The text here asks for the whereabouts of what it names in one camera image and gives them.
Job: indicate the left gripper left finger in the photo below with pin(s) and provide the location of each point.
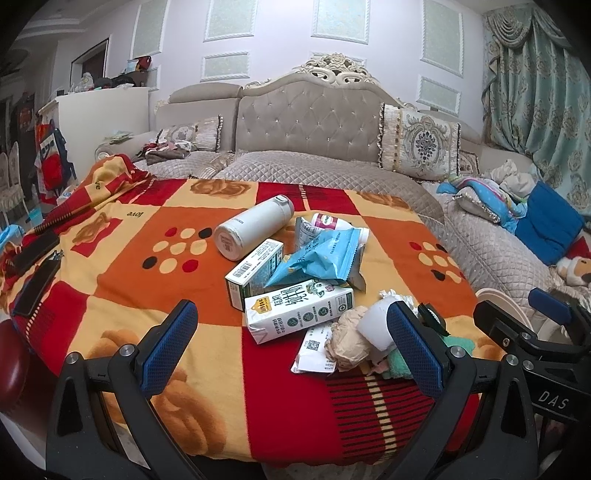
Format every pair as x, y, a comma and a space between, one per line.
160, 350

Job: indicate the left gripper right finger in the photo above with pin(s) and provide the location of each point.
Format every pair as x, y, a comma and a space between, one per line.
431, 362

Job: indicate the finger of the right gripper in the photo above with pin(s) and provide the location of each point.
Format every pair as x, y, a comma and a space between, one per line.
551, 307

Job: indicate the white trash bin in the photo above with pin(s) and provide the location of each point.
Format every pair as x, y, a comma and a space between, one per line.
505, 309

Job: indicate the green fuzzy sock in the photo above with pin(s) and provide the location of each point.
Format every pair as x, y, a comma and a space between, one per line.
399, 369

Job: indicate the santa plush toy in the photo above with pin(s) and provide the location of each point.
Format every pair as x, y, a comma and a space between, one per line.
575, 267

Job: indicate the white paper cup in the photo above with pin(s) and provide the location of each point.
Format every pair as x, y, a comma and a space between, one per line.
373, 325

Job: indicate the blue folded cloth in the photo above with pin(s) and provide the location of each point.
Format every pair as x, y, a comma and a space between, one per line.
551, 225

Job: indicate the colourful striped clothes pile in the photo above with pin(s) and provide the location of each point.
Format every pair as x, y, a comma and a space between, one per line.
486, 199

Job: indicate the small white green carton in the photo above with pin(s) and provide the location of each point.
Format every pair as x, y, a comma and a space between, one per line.
249, 277

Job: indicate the white receipt with QR code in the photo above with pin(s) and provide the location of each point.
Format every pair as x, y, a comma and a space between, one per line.
312, 356

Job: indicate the large white green milk carton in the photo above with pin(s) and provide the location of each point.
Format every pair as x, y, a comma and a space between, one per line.
278, 313

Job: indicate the white thermos bottle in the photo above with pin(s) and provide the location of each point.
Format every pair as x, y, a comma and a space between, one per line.
240, 234

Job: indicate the light blue snack bag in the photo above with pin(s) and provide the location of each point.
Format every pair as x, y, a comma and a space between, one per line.
334, 256

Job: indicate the black phone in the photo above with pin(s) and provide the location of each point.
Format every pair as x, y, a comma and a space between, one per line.
30, 296

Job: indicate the silver white snack wrapper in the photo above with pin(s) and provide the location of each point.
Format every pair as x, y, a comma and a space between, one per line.
304, 232

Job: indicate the embroidered beige cushion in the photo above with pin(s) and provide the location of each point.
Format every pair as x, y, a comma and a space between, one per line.
418, 145

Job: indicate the teal patterned curtain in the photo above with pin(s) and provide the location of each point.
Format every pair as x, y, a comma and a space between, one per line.
536, 97

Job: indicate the small embroidered cushion left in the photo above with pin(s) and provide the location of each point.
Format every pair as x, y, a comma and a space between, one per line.
200, 135

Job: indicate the white cabinet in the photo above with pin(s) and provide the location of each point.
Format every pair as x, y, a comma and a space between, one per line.
85, 119

